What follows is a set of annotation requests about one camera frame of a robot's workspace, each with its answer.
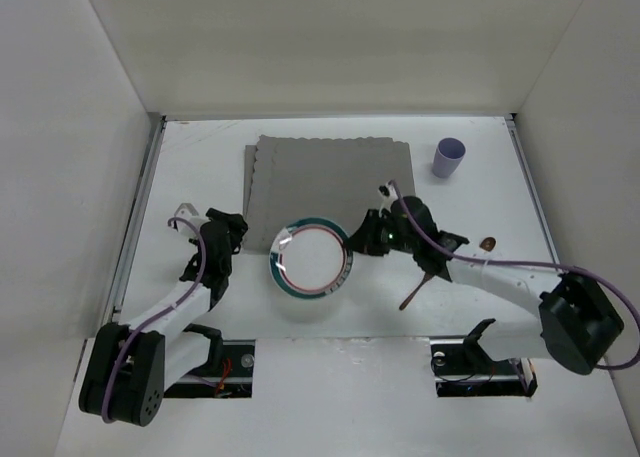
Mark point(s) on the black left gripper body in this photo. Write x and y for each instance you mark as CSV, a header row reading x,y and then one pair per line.
x,y
232,227

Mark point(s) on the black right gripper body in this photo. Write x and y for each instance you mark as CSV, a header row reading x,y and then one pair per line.
x,y
368,234

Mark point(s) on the brown wooden fork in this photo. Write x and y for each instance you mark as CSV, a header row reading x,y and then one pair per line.
x,y
405,303

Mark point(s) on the grey cloth placemat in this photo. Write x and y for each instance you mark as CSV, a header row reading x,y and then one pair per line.
x,y
295,178

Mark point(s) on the white plate with green rim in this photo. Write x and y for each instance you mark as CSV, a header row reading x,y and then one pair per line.
x,y
308,260

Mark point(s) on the lilac plastic cup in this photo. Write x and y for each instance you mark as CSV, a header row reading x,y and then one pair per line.
x,y
448,155

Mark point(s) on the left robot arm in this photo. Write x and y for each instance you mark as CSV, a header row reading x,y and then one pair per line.
x,y
164,352

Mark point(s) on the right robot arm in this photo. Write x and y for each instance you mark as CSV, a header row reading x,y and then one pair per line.
x,y
573,323

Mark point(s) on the brown wooden spoon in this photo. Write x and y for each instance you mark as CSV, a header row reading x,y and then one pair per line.
x,y
488,244

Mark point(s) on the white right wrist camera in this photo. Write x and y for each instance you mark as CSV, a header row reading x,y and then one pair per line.
x,y
388,195

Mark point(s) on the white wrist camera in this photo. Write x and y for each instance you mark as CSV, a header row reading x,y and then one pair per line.
x,y
388,195
187,221

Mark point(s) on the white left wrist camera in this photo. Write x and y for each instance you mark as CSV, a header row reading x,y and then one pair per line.
x,y
187,221

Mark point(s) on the left aluminium frame rail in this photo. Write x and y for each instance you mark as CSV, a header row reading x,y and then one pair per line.
x,y
117,290

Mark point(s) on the aluminium frame rail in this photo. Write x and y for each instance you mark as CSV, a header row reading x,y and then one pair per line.
x,y
117,290
534,195

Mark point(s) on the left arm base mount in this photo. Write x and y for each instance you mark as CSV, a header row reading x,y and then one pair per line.
x,y
229,377

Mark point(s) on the right aluminium frame rail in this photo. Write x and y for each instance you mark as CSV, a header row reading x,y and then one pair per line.
x,y
534,195

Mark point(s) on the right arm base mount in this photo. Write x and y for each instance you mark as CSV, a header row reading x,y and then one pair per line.
x,y
464,370

